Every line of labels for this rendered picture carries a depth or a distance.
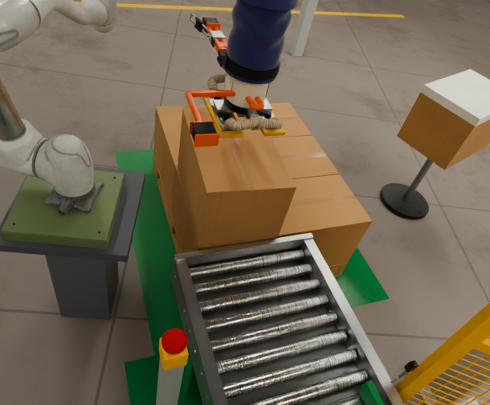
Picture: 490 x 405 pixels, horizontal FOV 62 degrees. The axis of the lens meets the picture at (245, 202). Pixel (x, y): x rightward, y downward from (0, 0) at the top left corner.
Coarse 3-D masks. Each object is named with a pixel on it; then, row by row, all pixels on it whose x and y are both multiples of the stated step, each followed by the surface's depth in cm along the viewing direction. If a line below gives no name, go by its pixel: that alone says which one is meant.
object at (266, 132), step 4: (260, 112) 179; (264, 112) 180; (268, 112) 176; (272, 112) 182; (260, 116) 178; (264, 116) 178; (268, 116) 176; (272, 116) 179; (260, 128) 173; (280, 128) 174; (264, 132) 171; (268, 132) 171; (272, 132) 172; (276, 132) 172; (280, 132) 173; (284, 132) 173; (264, 136) 171
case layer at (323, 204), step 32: (160, 128) 263; (288, 128) 281; (160, 160) 277; (288, 160) 256; (320, 160) 262; (320, 192) 240; (352, 192) 245; (288, 224) 217; (320, 224) 221; (352, 224) 226
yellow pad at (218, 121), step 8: (208, 104) 177; (216, 112) 173; (224, 112) 170; (232, 112) 176; (216, 120) 170; (224, 120) 170; (216, 128) 168; (224, 128) 166; (224, 136) 165; (232, 136) 166; (240, 136) 167
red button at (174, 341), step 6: (168, 330) 112; (174, 330) 112; (180, 330) 112; (162, 336) 111; (168, 336) 110; (174, 336) 111; (180, 336) 111; (186, 336) 112; (162, 342) 109; (168, 342) 109; (174, 342) 109; (180, 342) 110; (186, 342) 111; (168, 348) 108; (174, 348) 108; (180, 348) 109
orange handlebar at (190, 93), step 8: (208, 32) 203; (216, 40) 196; (224, 40) 197; (216, 48) 195; (192, 96) 157; (200, 96) 162; (208, 96) 163; (216, 96) 164; (248, 96) 165; (256, 96) 166; (192, 104) 153; (256, 104) 161; (192, 112) 152; (200, 120) 147
